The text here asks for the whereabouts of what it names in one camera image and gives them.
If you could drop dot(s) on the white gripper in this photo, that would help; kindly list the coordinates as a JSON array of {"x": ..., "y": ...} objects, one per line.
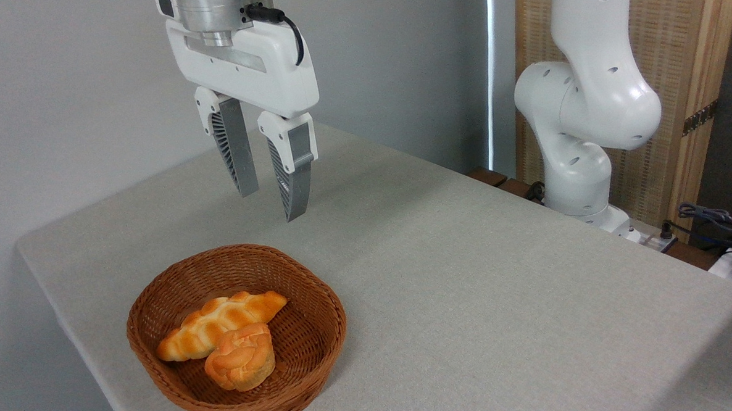
[{"x": 255, "y": 68}]

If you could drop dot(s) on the round muffin-shaped bread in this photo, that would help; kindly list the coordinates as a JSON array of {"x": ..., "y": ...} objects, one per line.
[{"x": 240, "y": 359}]

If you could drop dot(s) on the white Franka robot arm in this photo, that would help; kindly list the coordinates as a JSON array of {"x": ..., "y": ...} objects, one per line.
[{"x": 596, "y": 96}]

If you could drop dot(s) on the long braided bread loaf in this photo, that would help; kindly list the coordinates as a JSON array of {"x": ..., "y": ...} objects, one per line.
[{"x": 201, "y": 327}]

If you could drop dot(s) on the silver metal wrist flange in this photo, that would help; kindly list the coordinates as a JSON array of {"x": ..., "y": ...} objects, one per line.
[{"x": 209, "y": 8}]

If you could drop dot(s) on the brown wicker basket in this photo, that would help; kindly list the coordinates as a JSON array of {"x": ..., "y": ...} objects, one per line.
[{"x": 301, "y": 344}]

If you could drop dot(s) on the brown wooden robot stand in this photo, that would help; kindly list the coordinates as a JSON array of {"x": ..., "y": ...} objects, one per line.
[{"x": 488, "y": 176}]

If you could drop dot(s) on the grey tablecloth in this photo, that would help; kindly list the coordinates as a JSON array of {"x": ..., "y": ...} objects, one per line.
[{"x": 470, "y": 318}]

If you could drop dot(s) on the dark metal screen hinge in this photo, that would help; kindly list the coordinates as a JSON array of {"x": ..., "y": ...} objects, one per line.
[{"x": 699, "y": 118}]

